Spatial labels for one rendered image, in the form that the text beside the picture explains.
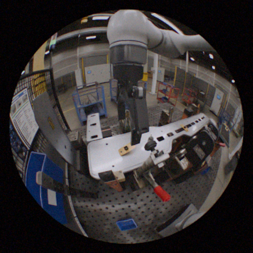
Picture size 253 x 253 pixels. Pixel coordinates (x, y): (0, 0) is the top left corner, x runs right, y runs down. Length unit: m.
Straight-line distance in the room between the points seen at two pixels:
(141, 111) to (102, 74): 8.09
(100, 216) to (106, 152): 0.53
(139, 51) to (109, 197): 0.73
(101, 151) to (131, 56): 0.39
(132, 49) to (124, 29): 0.06
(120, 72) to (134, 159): 0.34
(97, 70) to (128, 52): 7.95
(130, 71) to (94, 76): 7.90
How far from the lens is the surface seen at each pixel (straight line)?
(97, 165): 0.39
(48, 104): 0.32
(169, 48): 0.28
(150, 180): 0.25
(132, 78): 0.18
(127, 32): 0.19
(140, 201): 0.65
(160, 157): 0.15
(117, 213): 0.66
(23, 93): 0.59
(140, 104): 0.16
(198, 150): 0.38
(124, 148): 0.39
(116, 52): 0.18
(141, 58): 0.19
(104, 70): 8.27
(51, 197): 0.37
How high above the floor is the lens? 1.34
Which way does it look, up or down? 41 degrees down
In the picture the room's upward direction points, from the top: straight up
